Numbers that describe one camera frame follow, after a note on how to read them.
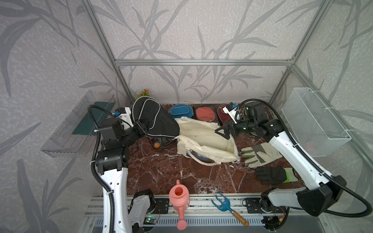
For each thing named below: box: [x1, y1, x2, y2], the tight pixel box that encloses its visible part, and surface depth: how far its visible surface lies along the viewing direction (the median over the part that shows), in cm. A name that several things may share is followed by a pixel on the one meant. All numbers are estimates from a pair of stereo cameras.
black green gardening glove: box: [254, 166, 299, 185], surface depth 84 cm
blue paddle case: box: [168, 103, 194, 119], surface depth 114 cm
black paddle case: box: [131, 96, 181, 138], surface depth 68 cm
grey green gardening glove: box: [240, 142, 283, 168], surface depth 93 cm
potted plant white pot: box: [138, 88, 151, 98], surface depth 107 cm
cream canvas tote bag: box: [174, 116, 240, 166], surface depth 77 cm
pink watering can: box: [168, 179, 191, 231], surface depth 68 cm
